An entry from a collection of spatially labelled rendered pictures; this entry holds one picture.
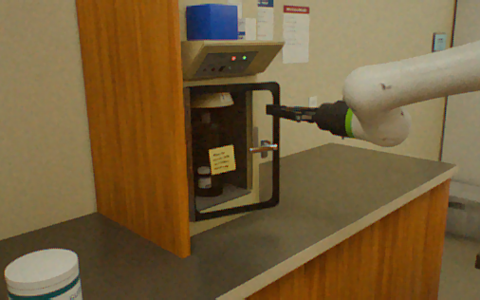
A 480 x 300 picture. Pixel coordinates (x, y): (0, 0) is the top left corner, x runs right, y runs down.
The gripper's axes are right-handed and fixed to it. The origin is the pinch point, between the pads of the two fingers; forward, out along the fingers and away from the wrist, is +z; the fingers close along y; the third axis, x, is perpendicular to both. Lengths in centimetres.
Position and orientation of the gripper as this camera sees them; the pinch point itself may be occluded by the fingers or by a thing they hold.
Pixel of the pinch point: (276, 110)
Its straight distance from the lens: 126.8
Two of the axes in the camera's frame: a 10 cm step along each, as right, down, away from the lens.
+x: 0.2, 9.7, 2.4
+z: -7.0, -1.6, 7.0
